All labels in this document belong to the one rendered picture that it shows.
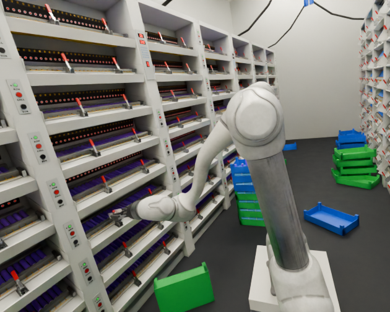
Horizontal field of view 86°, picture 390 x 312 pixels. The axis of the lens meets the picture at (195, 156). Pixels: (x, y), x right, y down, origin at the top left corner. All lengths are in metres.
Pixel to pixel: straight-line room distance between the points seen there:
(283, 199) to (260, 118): 0.25
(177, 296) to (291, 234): 0.84
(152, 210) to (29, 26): 0.85
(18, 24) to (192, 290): 1.42
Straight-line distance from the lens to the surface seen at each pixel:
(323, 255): 1.27
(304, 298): 0.79
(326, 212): 2.11
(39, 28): 1.14
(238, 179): 1.75
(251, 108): 0.49
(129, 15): 1.47
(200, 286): 1.34
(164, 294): 1.34
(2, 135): 0.98
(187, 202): 0.97
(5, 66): 1.04
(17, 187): 0.99
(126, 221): 1.25
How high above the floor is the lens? 1.07
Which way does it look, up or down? 13 degrees down
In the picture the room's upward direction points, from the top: 12 degrees counter-clockwise
